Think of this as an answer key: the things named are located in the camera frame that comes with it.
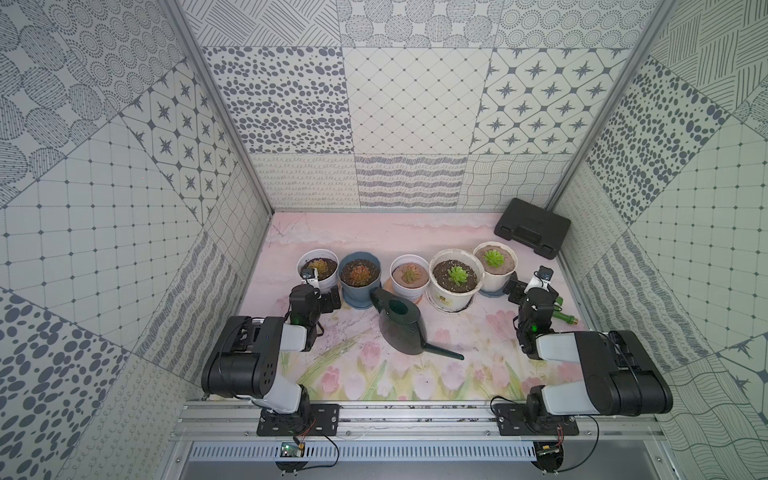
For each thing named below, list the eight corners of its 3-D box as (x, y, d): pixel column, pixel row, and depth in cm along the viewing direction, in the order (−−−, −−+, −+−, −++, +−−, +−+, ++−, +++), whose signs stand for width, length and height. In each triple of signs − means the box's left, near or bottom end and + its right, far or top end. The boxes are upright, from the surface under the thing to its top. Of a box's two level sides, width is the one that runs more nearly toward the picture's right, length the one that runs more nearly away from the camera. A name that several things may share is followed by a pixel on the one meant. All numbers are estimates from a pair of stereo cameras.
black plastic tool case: (490, 233, 116) (493, 224, 112) (510, 202, 127) (513, 193, 123) (552, 261, 107) (558, 253, 103) (567, 226, 118) (573, 217, 114)
